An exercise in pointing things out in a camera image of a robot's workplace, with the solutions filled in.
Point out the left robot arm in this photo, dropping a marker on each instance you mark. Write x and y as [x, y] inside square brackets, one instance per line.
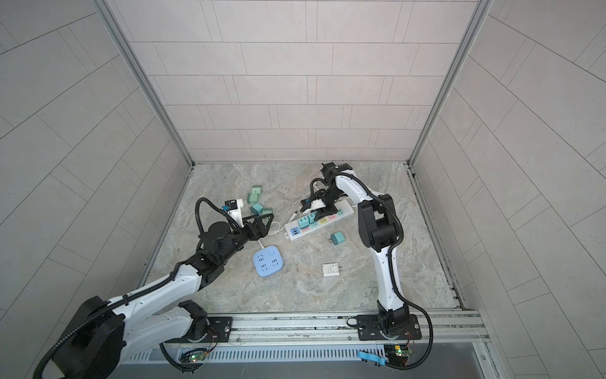
[105, 333]

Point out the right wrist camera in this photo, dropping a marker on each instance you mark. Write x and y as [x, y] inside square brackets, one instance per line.
[308, 205]

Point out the green charger cube middle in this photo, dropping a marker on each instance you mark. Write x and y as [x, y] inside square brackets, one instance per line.
[253, 198]

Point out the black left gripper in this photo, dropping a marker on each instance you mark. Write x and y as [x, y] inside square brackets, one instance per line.
[256, 226]

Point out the left circuit board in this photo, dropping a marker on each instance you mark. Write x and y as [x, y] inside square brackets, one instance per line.
[195, 357]

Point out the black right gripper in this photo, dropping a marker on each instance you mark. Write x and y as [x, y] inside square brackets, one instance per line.
[327, 211]

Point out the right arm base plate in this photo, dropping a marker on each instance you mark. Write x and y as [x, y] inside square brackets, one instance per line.
[375, 327]

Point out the right circuit board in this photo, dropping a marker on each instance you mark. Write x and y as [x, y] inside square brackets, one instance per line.
[397, 355]

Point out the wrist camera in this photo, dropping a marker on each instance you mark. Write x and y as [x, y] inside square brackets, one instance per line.
[233, 209]
[308, 205]

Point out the blue tape tag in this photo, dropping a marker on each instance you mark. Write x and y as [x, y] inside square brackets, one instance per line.
[371, 358]

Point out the white multicolour power strip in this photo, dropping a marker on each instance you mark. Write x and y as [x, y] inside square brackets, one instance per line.
[294, 233]

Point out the white charger block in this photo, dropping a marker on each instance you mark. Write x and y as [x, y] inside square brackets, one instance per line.
[330, 269]

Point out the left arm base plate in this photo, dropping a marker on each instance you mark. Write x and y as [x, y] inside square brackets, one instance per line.
[214, 330]

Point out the aluminium rail frame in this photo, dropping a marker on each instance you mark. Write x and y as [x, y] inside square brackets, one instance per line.
[319, 337]

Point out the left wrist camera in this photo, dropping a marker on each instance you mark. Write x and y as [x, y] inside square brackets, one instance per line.
[233, 209]

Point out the blue round power cube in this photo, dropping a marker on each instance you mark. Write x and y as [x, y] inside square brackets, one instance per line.
[268, 261]

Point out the circuit board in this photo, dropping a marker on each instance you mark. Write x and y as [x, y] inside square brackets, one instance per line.
[195, 357]
[397, 355]

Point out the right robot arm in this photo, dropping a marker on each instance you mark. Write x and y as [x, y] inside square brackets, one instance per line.
[380, 231]

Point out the teal charger cube by greens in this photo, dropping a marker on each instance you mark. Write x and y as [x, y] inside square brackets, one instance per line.
[257, 209]

